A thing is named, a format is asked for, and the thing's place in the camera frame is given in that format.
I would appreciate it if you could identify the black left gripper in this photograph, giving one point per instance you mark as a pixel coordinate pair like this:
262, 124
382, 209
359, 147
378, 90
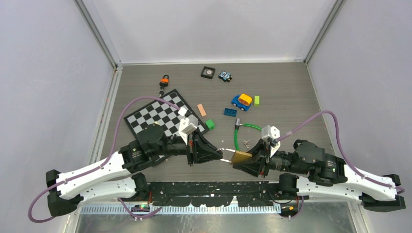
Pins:
199, 150

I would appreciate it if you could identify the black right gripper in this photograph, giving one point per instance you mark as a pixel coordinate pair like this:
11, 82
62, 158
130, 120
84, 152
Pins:
258, 162

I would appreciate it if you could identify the brass padlock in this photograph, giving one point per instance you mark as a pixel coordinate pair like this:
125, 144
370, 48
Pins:
237, 156

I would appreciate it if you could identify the green cable lock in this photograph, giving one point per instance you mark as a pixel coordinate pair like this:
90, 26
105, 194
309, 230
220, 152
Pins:
238, 129

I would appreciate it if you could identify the silver lock keys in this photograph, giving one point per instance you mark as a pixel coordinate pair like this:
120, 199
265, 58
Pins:
246, 143

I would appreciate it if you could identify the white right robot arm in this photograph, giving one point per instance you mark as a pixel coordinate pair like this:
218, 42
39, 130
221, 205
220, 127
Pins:
310, 171

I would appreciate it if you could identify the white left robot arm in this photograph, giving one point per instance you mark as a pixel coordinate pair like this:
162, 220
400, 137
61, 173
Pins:
119, 176

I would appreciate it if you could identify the green toy brick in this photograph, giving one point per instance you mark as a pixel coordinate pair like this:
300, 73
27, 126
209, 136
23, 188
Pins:
210, 124

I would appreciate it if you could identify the small wooden block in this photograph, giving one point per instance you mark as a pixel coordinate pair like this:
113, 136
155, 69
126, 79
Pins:
201, 110

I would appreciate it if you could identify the blue toy brick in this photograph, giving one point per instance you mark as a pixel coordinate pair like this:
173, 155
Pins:
230, 112

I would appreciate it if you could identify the black white chessboard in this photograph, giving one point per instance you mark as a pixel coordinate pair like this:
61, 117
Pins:
163, 114

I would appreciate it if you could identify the blue yellow toy car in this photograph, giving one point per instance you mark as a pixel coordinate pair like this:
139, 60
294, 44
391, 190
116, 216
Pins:
242, 101

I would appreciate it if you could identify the orange black padlock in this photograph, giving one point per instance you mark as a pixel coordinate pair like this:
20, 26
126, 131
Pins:
164, 81

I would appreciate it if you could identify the lime green block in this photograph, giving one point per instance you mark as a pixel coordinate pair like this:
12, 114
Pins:
256, 100

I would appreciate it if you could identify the black square box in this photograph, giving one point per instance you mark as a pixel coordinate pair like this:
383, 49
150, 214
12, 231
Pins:
208, 72

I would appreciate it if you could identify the blue owl toy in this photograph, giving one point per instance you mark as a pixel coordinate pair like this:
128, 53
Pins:
225, 76

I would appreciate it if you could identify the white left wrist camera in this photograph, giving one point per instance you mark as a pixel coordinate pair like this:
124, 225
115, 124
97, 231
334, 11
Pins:
187, 125

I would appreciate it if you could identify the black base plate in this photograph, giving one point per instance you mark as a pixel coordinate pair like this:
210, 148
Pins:
210, 194

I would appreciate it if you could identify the aluminium frame rail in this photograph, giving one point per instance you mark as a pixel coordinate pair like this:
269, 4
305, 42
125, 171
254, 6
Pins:
105, 116

